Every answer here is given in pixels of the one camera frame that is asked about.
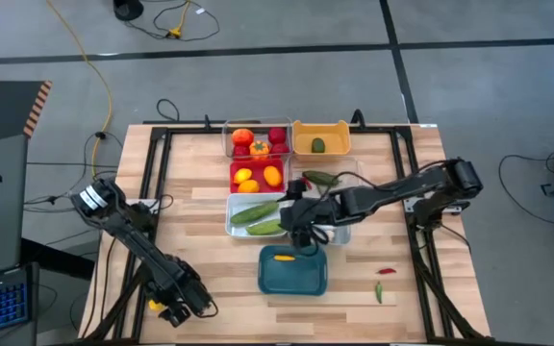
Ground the black floor cable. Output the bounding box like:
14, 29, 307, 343
22, 132, 124, 212
123, 0, 221, 43
497, 152, 554, 227

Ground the black stand base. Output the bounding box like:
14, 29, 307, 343
112, 0, 145, 22

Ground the black table frame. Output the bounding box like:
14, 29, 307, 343
82, 122, 494, 346

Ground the yellow plastic bin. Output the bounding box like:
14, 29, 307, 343
290, 119, 352, 157

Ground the black floor tape strip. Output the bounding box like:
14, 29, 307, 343
378, 0, 420, 125
0, 37, 554, 66

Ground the orange red tomato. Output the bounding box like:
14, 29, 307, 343
231, 128, 255, 148

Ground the dark green pepper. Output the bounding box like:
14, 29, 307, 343
301, 169, 340, 188

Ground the teal plastic bin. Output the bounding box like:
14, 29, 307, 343
257, 243, 329, 296

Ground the yellow plug with cable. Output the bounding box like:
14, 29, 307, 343
165, 0, 192, 39

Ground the long yellow cable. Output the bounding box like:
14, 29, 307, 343
45, 0, 114, 179

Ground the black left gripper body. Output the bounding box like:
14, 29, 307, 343
159, 268, 219, 319

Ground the black cable loop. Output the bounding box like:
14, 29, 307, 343
155, 98, 182, 124

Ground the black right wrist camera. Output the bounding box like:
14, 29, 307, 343
285, 177, 308, 202

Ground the dark green cucumber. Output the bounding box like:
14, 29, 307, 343
229, 200, 281, 226

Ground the red plastic bin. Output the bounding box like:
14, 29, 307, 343
229, 158, 290, 195

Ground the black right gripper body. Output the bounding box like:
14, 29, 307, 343
280, 194, 339, 239

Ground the black hazard striped mat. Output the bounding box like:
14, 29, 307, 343
0, 80, 54, 147

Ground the white plastic bin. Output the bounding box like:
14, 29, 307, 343
224, 192, 290, 240

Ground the light green cucumber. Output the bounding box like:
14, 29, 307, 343
244, 218, 286, 236

